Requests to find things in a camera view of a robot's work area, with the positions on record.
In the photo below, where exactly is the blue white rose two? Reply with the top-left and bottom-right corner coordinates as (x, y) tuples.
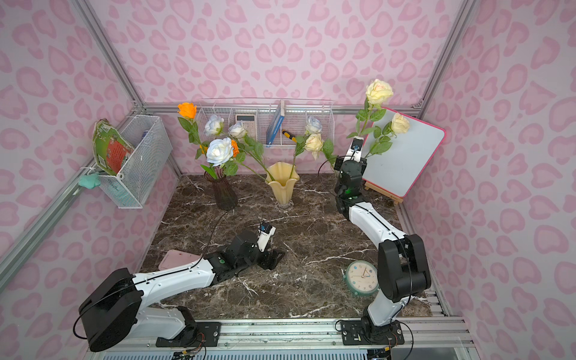
(289, 116), (323, 179)

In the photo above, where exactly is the orange rose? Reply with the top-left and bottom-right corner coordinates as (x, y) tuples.
(231, 139), (239, 158)
(178, 103), (207, 149)

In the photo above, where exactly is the blue white rose three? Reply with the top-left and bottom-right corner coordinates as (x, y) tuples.
(228, 123), (267, 181)

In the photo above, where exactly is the orange tulip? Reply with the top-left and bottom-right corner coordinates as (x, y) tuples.
(195, 144), (209, 159)

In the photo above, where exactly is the blue white rose one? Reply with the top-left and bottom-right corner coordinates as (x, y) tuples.
(204, 114), (224, 137)

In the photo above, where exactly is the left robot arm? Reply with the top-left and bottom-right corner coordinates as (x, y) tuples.
(77, 225), (285, 353)

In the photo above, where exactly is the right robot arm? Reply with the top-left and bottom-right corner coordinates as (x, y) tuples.
(334, 155), (432, 330)

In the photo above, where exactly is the wooden easel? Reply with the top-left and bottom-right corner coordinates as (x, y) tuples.
(364, 181), (404, 205)

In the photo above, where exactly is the pink framed whiteboard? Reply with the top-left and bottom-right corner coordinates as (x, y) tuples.
(363, 115), (446, 198)

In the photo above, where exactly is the yellow ceramic vase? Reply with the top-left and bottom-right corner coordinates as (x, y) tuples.
(266, 162), (300, 209)

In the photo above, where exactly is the purple glass vase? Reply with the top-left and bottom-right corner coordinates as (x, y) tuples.
(204, 169), (238, 211)

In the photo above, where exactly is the yellow utility knife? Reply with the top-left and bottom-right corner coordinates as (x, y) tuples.
(282, 130), (298, 143)

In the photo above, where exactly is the blue book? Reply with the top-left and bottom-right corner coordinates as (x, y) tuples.
(265, 100), (285, 146)

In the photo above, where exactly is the green alarm clock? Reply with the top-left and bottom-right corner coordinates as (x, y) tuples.
(344, 260), (380, 296)

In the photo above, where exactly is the pink flat case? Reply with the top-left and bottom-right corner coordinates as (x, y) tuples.
(158, 250), (200, 271)

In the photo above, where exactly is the white calculator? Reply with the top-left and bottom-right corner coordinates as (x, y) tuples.
(235, 113), (257, 140)

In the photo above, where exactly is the green red picture card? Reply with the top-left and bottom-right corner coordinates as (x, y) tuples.
(92, 118), (135, 176)

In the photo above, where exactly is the green clip hook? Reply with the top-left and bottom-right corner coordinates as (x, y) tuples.
(78, 172), (101, 189)

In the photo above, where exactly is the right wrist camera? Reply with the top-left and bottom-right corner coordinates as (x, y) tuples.
(345, 136), (365, 162)

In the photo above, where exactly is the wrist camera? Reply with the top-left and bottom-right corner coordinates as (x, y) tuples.
(256, 222), (276, 252)
(345, 136), (365, 162)

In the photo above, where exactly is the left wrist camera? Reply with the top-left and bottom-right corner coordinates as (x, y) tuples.
(256, 222), (276, 252)

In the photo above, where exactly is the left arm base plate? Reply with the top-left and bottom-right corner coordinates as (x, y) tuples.
(155, 322), (222, 349)

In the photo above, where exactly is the white wire wall shelf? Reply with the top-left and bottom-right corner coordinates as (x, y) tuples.
(196, 97), (335, 149)

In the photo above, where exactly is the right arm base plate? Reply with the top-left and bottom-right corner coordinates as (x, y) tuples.
(334, 316), (405, 347)

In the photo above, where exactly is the white wire side basket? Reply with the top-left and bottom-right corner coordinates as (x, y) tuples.
(96, 115), (173, 209)

